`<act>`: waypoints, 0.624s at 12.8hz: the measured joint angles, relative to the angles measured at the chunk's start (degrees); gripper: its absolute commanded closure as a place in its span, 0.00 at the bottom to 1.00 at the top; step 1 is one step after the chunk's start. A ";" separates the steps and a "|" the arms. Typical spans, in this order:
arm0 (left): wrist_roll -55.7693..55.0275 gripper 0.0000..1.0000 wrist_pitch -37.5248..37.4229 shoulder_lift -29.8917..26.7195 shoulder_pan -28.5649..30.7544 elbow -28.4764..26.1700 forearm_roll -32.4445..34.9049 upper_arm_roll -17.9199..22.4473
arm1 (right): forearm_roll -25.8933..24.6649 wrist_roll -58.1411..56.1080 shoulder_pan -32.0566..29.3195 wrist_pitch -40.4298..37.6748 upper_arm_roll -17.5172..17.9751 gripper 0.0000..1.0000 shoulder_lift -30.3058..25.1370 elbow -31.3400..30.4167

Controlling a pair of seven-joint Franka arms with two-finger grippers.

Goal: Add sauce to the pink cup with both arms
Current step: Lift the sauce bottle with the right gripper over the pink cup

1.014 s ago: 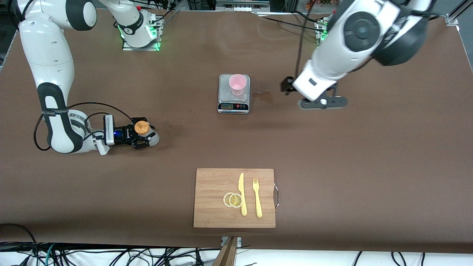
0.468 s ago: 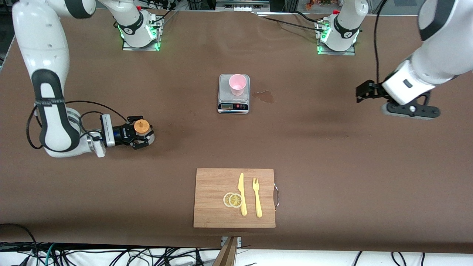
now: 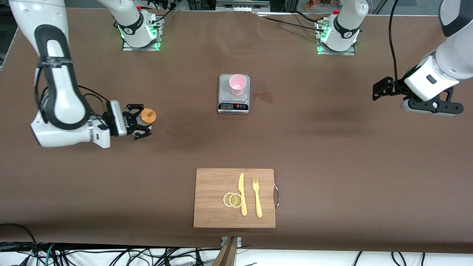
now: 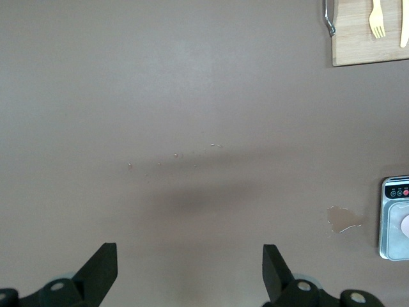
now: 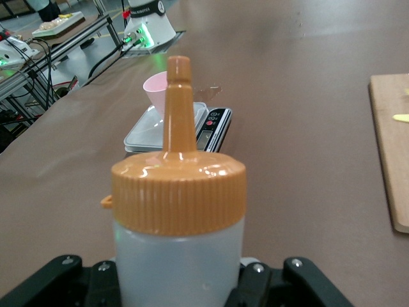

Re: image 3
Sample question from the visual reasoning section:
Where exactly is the sauce bottle with orange cap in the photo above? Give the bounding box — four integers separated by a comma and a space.
137, 108, 157, 128

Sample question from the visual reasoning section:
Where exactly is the pink plastic cup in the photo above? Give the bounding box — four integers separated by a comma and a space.
229, 74, 247, 96

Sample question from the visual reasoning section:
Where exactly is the brown table cover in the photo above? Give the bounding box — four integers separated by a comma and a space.
0, 7, 473, 254

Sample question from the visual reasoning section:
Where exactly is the wooden cutting board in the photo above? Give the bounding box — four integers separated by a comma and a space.
193, 168, 279, 228

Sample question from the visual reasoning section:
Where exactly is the silver digital kitchen scale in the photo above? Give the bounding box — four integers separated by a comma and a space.
217, 74, 251, 114

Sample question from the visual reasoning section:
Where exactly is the yellow plastic knife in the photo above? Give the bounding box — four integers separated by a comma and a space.
238, 173, 247, 216

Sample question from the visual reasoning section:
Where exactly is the yellow plastic fork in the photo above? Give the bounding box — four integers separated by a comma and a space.
252, 177, 263, 218

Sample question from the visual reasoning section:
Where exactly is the white power strip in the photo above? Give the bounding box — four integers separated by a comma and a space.
216, 0, 271, 12

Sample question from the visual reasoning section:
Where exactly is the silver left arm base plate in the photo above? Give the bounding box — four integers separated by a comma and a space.
317, 41, 356, 56

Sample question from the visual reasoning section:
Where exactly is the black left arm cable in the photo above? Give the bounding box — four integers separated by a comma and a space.
389, 0, 403, 83

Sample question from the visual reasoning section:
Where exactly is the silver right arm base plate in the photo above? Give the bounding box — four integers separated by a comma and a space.
122, 35, 162, 51

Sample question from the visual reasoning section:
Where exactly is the black right base cable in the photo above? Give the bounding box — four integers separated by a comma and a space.
150, 6, 181, 28

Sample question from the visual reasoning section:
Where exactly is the black table cable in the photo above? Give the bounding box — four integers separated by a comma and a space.
254, 13, 327, 33
293, 10, 329, 24

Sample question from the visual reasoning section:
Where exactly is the small metal bracket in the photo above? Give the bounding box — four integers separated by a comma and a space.
221, 236, 242, 249

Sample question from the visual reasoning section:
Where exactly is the wooden post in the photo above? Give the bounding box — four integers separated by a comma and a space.
212, 236, 239, 266

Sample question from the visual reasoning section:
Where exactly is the black looped floor cable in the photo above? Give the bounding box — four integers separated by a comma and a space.
0, 223, 38, 266

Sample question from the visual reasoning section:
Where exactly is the teal floor cable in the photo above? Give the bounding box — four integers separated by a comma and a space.
45, 243, 56, 266

